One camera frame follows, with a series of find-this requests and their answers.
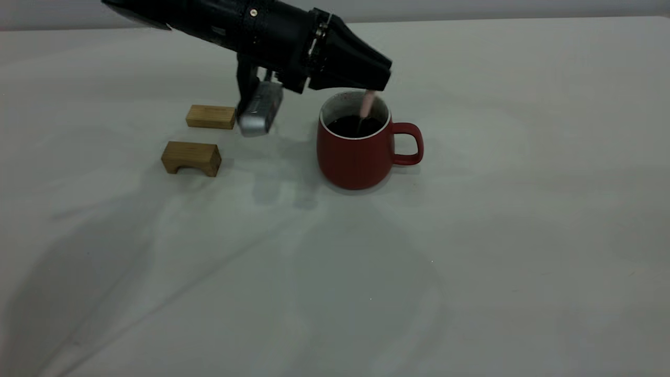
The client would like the pink handled metal spoon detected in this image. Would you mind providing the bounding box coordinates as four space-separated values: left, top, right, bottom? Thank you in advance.
359 90 376 131

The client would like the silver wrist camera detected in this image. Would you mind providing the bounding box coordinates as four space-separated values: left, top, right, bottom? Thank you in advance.
236 80 284 138

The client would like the red ceramic mug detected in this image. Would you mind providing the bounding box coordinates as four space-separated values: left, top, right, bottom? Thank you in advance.
316 90 425 191

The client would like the flat wooden block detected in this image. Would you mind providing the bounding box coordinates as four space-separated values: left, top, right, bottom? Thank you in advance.
186 105 237 130

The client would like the arched wooden block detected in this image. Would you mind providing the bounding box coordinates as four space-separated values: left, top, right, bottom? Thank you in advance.
161 141 222 178

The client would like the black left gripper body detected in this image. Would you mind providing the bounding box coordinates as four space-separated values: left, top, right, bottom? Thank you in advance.
306 8 393 93

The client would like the dark coffee liquid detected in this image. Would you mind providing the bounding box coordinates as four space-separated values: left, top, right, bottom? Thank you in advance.
327 115 384 139

